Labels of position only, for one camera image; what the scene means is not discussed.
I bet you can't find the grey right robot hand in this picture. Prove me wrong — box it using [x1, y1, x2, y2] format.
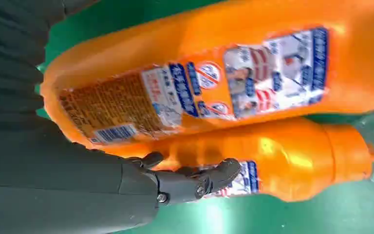
[0, 113, 242, 234]

